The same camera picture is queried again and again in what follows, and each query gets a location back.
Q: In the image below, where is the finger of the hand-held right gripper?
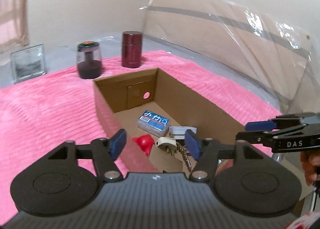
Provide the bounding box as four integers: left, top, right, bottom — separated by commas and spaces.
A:
244, 112, 316, 132
236, 124, 309, 147

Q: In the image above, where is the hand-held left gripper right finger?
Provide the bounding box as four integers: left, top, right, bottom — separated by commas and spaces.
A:
185, 129, 266, 182

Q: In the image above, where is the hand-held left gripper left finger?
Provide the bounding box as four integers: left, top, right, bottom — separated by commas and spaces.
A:
44, 129, 127, 182

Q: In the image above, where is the brown hair claw clip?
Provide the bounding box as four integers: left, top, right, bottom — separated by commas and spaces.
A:
175, 140, 195, 173

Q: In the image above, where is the white power adapter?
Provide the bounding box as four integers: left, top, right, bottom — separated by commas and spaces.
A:
168, 125, 198, 142

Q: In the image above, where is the red plastic toy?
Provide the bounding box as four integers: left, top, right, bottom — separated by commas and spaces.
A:
132, 134, 153, 156

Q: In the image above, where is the white oval case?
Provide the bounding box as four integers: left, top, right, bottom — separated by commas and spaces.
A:
154, 136, 178, 155

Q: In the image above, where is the tan rectangular block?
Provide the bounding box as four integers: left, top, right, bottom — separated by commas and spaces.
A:
149, 146, 190, 173

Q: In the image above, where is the blue white packet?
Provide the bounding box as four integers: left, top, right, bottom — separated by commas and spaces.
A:
137, 109, 170, 137

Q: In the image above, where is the brown cardboard box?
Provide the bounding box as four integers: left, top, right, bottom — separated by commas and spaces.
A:
92, 67, 316, 201

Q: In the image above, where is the person's right hand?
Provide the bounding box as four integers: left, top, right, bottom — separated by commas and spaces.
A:
301, 149, 320, 184

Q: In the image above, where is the pink ribbed blanket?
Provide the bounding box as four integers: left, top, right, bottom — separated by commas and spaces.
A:
0, 50, 283, 224

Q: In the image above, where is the glass jar with dark lid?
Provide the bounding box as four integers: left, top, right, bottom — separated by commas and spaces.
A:
76, 41, 103, 80

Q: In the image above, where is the maroon metal canister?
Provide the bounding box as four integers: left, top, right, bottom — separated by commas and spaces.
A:
121, 31, 142, 68

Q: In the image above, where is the beige curtain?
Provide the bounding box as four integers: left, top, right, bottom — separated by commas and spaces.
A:
0, 0, 30, 53

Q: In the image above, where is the silver picture frame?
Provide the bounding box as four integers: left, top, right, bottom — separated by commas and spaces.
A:
10, 44, 48, 84

